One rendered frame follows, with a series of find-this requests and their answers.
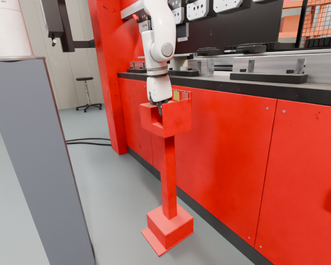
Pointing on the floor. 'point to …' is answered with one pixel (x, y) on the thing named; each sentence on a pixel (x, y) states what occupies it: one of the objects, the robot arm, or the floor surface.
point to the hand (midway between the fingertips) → (162, 111)
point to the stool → (87, 94)
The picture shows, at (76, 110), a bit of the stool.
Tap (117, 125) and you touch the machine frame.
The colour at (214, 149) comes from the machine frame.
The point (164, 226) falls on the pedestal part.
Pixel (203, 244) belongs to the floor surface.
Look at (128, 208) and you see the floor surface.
